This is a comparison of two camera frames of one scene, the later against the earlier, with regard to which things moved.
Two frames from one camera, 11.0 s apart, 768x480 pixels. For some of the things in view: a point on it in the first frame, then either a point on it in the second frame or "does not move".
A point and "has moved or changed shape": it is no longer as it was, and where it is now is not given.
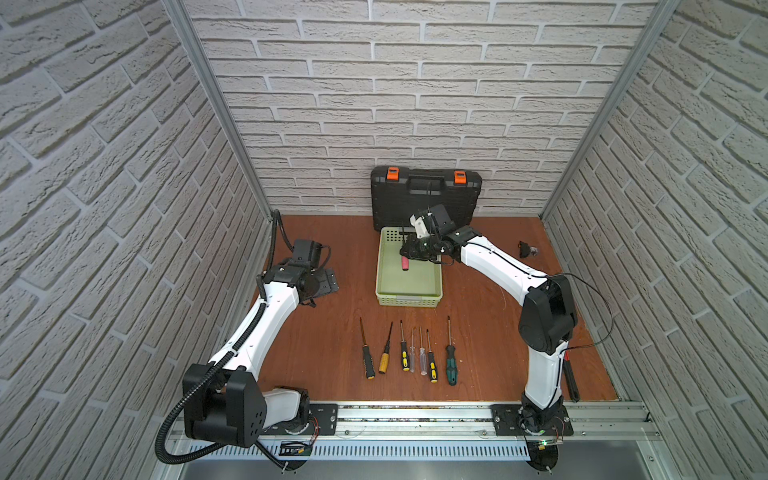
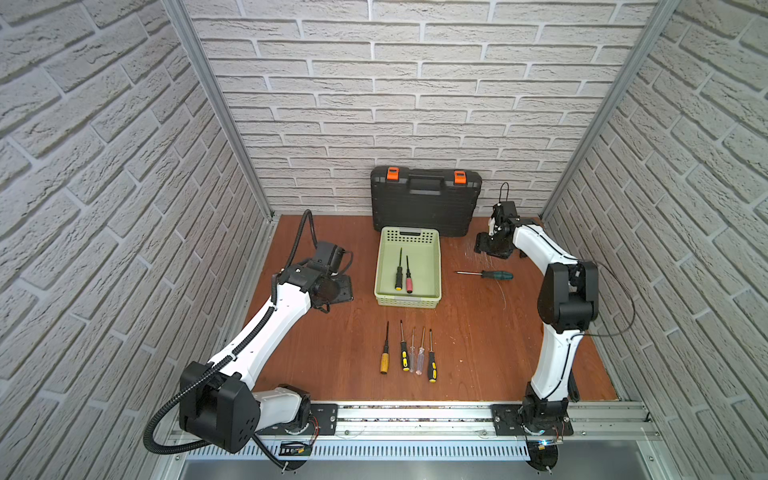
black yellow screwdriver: [431, 363] does not move
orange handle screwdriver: [384, 358] does not move
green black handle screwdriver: [451, 360] has moved or changed shape
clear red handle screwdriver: [422, 353] does not move
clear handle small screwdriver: [412, 356] does not move
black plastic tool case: [397, 194] does not move
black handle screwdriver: [368, 361] → [399, 274]
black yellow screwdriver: [404, 351] does not move
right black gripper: [412, 251] → [483, 245]
